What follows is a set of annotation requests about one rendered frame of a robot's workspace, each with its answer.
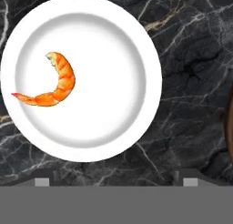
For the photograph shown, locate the orange shrimp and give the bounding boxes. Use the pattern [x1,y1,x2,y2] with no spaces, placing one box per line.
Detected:
[11,51,76,107]

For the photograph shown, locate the white round plate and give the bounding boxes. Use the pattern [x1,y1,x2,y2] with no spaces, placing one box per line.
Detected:
[0,0,163,163]

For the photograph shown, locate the brown mushroom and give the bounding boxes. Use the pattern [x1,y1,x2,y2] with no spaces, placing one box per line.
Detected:
[224,85,233,165]

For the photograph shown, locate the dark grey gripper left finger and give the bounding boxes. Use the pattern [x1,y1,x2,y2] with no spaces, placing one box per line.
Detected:
[5,168,56,188]

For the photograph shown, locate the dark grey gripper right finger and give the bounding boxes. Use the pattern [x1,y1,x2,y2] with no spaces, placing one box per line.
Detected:
[174,168,228,188]

